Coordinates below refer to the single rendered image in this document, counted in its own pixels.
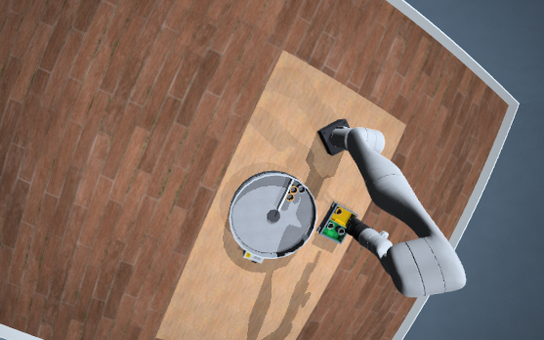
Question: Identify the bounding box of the grey two-compartment sorting bin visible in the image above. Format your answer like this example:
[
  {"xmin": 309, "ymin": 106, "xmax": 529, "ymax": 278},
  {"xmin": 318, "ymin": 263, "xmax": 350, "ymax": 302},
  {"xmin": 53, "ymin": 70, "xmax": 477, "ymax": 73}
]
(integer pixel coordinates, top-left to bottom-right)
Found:
[{"xmin": 316, "ymin": 201, "xmax": 357, "ymax": 244}]

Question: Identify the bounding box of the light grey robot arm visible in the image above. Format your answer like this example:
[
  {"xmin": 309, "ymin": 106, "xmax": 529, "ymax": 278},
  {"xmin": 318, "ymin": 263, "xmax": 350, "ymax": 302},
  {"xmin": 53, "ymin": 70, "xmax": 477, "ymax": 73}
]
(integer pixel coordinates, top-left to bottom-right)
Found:
[{"xmin": 330, "ymin": 126, "xmax": 466, "ymax": 297}]

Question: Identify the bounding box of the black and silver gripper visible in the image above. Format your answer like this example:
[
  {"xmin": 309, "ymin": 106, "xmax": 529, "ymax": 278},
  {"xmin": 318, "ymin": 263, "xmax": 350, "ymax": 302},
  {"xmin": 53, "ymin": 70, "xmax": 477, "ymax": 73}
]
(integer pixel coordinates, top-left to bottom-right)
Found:
[{"xmin": 345, "ymin": 217, "xmax": 389, "ymax": 249}]

